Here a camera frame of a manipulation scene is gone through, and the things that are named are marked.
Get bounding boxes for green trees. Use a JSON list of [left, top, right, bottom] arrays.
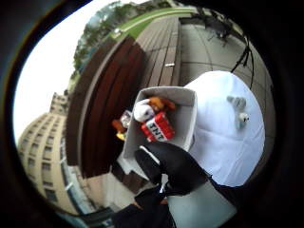
[[71, 1, 153, 74]]

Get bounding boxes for black tripod stand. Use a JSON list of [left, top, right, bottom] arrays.
[[230, 33, 255, 90]]

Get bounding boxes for beige multi-storey building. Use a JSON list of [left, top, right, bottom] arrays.
[[17, 91, 80, 215]]

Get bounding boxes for small grey white plush toy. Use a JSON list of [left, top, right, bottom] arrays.
[[226, 95, 251, 130]]

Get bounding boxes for brown wooden slatted bench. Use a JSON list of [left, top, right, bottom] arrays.
[[65, 35, 147, 179]]

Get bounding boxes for red cube plush toy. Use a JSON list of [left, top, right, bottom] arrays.
[[140, 111, 176, 143]]

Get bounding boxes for white cardboard box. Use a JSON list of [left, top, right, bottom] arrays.
[[117, 85, 200, 179]]

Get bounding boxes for orange and yellow plush toy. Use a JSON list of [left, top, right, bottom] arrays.
[[111, 109, 133, 142]]

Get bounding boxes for white and orange plush toy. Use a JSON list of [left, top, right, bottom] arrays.
[[132, 96, 177, 124]]

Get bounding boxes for black outdoor furniture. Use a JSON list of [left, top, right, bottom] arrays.
[[193, 7, 237, 42]]

